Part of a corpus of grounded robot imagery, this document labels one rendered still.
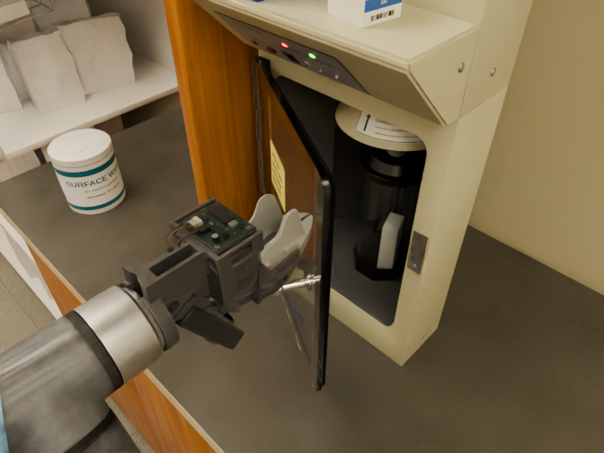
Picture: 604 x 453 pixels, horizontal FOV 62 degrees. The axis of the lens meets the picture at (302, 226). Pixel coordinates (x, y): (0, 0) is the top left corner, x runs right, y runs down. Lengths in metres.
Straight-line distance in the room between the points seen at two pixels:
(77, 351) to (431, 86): 0.37
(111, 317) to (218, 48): 0.47
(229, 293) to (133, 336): 0.09
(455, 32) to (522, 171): 0.62
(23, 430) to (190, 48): 0.52
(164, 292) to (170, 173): 0.89
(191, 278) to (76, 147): 0.78
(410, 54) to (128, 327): 0.32
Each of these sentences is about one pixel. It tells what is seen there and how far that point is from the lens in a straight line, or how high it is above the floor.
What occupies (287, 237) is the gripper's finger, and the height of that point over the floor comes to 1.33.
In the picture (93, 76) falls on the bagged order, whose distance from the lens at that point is 1.78.
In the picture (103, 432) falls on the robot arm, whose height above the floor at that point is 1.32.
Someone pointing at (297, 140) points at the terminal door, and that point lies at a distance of 0.57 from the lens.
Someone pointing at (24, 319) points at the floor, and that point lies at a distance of 2.42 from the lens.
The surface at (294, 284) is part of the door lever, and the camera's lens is 0.64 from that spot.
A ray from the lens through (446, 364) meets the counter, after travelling 0.92.
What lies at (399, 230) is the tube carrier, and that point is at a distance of 0.83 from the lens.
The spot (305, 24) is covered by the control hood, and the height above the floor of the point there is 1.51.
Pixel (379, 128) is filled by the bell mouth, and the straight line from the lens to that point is 0.68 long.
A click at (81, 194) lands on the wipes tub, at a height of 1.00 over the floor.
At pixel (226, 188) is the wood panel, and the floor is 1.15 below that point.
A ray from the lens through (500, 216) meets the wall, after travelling 1.17.
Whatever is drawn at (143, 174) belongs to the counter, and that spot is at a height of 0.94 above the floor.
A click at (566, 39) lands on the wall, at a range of 0.98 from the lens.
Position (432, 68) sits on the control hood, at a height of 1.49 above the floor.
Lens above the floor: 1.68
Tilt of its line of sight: 42 degrees down
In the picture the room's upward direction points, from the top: straight up
